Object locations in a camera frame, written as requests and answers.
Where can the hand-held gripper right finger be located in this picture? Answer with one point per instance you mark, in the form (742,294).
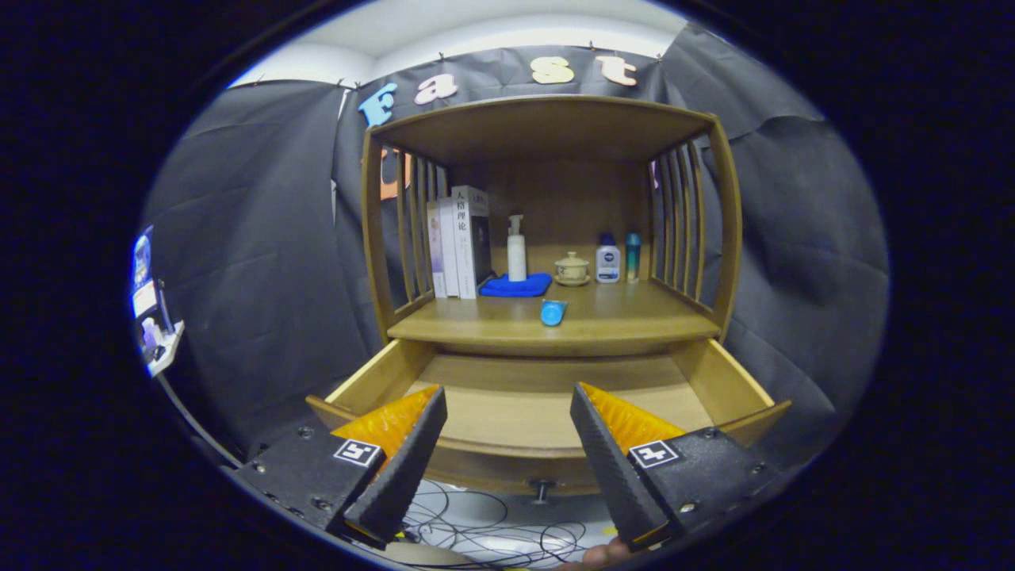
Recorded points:
(610,468)

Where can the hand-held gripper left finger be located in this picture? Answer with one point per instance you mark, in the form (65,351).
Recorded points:
(404,476)

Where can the wooden drawer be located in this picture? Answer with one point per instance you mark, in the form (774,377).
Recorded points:
(507,412)

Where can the white and blue tube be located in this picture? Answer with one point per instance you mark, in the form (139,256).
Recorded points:
(553,312)

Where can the wooden countertop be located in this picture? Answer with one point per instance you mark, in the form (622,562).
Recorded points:
(626,317)

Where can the wooden cabinet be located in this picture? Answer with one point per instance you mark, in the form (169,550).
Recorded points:
(571,198)

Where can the beige lidded teacup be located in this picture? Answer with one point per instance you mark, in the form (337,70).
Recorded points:
(572,270)

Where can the white lotion bottle blue cap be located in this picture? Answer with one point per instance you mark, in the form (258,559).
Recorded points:
(607,264)

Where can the blue folded cloth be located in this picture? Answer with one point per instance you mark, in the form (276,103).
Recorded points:
(515,286)

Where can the teal slim bottle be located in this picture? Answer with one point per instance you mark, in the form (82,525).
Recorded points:
(633,258)

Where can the pale purple book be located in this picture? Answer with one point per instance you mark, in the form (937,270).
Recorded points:
(435,250)

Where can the white pump bottle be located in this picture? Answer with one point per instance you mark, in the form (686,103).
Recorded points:
(516,258)

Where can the white book with dark cover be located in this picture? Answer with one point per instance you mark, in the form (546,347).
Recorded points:
(476,246)

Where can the black backdrop cloth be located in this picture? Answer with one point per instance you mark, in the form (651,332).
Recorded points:
(262,277)

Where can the white wall shelf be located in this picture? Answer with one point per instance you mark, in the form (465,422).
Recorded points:
(165,353)

